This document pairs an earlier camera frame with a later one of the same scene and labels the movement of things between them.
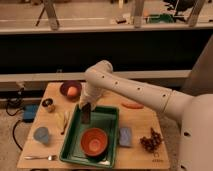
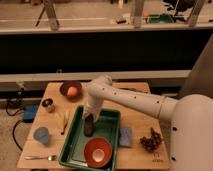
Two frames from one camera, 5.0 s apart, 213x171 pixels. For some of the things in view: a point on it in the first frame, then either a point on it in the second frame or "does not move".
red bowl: (64, 87) does not move
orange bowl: (93, 142) -> (97, 152)
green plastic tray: (104, 118) does not move
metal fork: (50, 157) does not move
